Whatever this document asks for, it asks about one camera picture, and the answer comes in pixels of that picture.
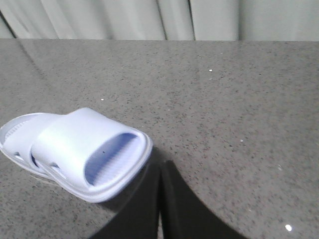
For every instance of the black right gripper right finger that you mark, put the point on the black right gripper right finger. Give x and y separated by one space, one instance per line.
183 214

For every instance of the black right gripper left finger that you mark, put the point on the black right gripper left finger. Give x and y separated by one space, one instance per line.
138 218

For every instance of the pale green curtain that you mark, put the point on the pale green curtain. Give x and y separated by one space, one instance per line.
230 20

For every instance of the light blue slipper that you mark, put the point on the light blue slipper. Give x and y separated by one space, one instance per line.
91 156

